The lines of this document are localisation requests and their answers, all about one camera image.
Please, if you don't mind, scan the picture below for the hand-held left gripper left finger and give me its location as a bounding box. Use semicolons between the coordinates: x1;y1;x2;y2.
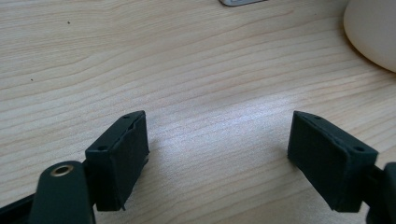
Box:
84;110;150;213

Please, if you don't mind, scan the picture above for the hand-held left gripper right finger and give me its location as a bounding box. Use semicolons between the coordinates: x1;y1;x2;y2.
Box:
287;110;380;214

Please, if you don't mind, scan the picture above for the light wooden bowl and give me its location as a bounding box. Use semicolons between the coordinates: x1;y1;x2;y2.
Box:
343;0;396;74

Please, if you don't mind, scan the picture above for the grey flat piece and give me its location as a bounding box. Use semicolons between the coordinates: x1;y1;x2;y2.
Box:
219;0;268;7

